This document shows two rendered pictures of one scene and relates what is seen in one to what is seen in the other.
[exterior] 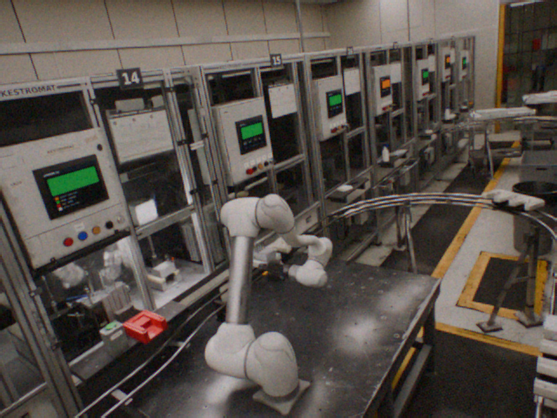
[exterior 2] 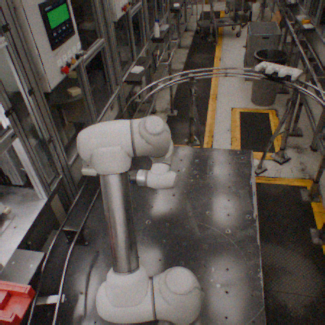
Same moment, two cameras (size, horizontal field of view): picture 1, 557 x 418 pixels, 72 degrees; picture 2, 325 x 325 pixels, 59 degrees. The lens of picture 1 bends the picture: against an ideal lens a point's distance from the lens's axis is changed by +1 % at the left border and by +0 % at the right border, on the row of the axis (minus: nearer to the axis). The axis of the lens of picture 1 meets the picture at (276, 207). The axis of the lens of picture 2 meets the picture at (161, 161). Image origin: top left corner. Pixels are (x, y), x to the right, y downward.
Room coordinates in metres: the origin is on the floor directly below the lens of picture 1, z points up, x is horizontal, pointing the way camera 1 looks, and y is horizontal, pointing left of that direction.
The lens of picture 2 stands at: (0.83, 0.35, 1.95)
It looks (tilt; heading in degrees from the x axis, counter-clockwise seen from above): 40 degrees down; 334
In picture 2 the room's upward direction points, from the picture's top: 5 degrees counter-clockwise
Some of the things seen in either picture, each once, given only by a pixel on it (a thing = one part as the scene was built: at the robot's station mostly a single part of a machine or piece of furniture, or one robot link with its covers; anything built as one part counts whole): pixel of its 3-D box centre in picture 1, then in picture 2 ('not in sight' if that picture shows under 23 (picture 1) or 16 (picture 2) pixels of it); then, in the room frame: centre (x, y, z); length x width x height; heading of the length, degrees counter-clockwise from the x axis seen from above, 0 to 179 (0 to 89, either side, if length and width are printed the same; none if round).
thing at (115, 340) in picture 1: (113, 337); not in sight; (1.43, 0.78, 0.97); 0.08 x 0.08 x 0.12; 50
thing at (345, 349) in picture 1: (295, 330); (156, 233); (1.69, 0.00, 0.66); 1.50 x 1.06 x 0.04; 140
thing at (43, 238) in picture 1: (56, 192); not in sight; (1.60, 0.91, 1.60); 0.42 x 0.29 x 0.46; 140
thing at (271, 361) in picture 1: (273, 360); (178, 293); (1.29, 0.11, 0.85); 0.18 x 0.16 x 0.22; 66
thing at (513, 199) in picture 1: (511, 202); (277, 73); (2.49, -1.64, 0.84); 0.37 x 0.14 x 0.10; 18
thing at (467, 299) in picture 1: (505, 281); (255, 130); (2.77, -1.80, 0.01); 1.00 x 0.55 x 0.01; 140
